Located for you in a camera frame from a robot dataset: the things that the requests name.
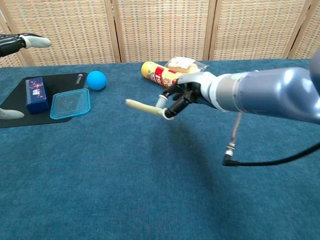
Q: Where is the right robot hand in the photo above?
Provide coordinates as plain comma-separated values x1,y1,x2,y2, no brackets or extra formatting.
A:
156,71,218,121

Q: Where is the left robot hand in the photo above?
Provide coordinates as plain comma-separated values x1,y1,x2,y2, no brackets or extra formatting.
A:
0,33,53,121

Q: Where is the pale yellow stick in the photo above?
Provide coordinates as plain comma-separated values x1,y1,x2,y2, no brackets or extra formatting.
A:
125,99,164,117

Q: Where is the clear bag of bread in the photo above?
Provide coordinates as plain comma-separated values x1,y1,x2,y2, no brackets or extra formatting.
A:
167,56,209,75

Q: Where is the yellow bottle with green cap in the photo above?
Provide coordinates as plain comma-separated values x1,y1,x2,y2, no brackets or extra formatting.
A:
141,60,187,89

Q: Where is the black mouse mat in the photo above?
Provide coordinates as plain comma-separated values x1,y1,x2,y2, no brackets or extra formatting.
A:
0,72,89,129

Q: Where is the dark blue printed box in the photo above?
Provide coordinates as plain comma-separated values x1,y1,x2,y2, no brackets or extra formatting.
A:
25,76,50,115

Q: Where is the woven folding screen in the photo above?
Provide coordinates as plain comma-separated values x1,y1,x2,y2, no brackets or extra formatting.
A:
0,0,320,69

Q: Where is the clear blue plastic lid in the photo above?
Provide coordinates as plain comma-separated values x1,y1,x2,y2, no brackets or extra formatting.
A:
49,88,91,121

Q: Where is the blue ball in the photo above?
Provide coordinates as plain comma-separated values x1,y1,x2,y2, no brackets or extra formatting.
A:
86,70,108,91

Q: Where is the blue tablecloth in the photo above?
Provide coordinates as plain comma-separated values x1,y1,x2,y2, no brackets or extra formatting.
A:
0,58,320,240

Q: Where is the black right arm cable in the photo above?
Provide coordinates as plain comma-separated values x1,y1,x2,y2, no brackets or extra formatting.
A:
222,112,320,167

